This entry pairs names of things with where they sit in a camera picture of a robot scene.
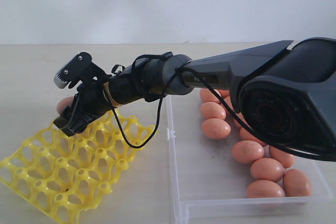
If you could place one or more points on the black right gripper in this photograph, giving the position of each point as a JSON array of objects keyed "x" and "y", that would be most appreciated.
[{"x": 88, "y": 105}]

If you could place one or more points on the yellow plastic egg tray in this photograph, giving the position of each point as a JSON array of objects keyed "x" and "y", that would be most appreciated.
[{"x": 62, "y": 176}]

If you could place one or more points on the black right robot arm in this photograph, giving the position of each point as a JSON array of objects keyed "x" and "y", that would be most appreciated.
[{"x": 281, "y": 93}]

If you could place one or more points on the brown egg back left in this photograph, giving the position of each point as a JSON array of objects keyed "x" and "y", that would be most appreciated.
[{"x": 212, "y": 110}]

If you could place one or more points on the brown egg left side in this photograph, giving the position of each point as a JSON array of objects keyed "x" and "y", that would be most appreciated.
[{"x": 215, "y": 128}]

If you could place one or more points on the clear plastic bin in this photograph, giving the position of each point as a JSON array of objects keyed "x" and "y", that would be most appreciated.
[{"x": 207, "y": 182}]

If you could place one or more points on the brown egg under gripper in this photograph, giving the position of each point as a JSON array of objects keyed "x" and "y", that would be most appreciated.
[{"x": 245, "y": 135}]

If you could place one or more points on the brown egg middle left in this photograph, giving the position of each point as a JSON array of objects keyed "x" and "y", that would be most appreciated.
[{"x": 247, "y": 151}]

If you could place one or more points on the brown egg front left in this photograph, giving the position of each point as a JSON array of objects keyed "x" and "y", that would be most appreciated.
[{"x": 264, "y": 189}]

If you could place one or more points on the brown egg second row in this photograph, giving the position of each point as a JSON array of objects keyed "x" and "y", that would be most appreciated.
[{"x": 267, "y": 169}]

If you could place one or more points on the brown egg middle right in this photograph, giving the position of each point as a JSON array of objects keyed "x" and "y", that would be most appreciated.
[{"x": 285, "y": 159}]

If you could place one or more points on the brown egg front right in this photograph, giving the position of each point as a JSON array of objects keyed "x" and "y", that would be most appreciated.
[{"x": 296, "y": 183}]

